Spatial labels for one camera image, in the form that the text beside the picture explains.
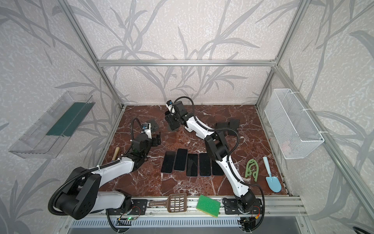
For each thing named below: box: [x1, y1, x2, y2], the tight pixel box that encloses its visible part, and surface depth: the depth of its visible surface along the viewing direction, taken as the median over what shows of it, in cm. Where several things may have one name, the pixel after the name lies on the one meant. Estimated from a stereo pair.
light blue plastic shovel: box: [262, 156, 282, 193], surface depth 84 cm
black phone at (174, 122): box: [165, 114, 183, 131], surface depth 93 cm
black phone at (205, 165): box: [199, 152, 212, 177], surface depth 89 cm
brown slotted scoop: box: [148, 193, 188, 214], surface depth 76 cm
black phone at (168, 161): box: [160, 150, 176, 174], surface depth 93 cm
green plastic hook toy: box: [244, 158, 260, 183], surface depth 88 cm
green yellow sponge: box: [196, 194, 221, 218], surface depth 75 cm
